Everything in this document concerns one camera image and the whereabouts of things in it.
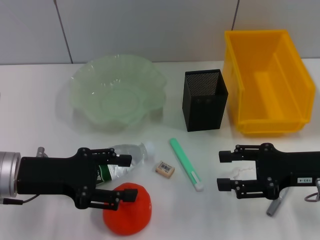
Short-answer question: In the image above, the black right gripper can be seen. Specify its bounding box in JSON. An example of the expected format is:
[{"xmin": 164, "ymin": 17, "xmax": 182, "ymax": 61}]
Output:
[{"xmin": 216, "ymin": 142, "xmax": 320, "ymax": 201}]

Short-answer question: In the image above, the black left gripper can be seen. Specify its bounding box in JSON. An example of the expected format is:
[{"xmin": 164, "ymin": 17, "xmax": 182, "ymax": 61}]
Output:
[{"xmin": 16, "ymin": 147, "xmax": 133, "ymax": 210}]

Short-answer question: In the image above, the clear green-label water bottle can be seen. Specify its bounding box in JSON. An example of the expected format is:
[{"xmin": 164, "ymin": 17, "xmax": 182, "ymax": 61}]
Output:
[{"xmin": 95, "ymin": 141, "xmax": 156, "ymax": 187}]

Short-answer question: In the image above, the white paper ball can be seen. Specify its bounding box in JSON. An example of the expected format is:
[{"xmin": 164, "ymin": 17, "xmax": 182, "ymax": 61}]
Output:
[{"xmin": 228, "ymin": 164, "xmax": 257, "ymax": 181}]

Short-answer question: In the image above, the red orange fruit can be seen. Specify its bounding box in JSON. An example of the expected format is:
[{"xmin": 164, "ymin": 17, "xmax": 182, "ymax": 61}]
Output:
[{"xmin": 102, "ymin": 182, "xmax": 153, "ymax": 237}]

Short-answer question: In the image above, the green white pen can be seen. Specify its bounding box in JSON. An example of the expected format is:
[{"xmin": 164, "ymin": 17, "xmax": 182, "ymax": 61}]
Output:
[{"xmin": 169, "ymin": 137, "xmax": 205, "ymax": 193}]

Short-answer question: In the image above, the beige eraser with barcode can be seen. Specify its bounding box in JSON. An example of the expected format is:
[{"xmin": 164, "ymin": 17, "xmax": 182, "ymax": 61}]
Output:
[{"xmin": 154, "ymin": 160, "xmax": 176, "ymax": 180}]

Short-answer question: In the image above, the grey marker pen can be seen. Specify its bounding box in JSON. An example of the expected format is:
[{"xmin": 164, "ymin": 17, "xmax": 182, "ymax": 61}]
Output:
[{"xmin": 265, "ymin": 187, "xmax": 290, "ymax": 217}]

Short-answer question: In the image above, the black mesh pen holder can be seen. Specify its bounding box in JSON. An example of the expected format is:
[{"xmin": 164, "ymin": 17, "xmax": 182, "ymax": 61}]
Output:
[{"xmin": 181, "ymin": 68, "xmax": 229, "ymax": 133}]

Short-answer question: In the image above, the green glass fruit plate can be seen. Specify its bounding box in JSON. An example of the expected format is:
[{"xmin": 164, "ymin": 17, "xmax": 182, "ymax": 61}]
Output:
[{"xmin": 69, "ymin": 53, "xmax": 168, "ymax": 131}]

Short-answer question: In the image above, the yellow plastic bin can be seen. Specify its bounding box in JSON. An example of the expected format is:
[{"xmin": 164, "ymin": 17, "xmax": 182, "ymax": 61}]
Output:
[{"xmin": 223, "ymin": 29, "xmax": 316, "ymax": 137}]

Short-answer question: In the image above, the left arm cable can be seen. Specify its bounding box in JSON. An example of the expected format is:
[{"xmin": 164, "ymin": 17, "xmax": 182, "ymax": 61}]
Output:
[{"xmin": 0, "ymin": 194, "xmax": 41, "ymax": 206}]

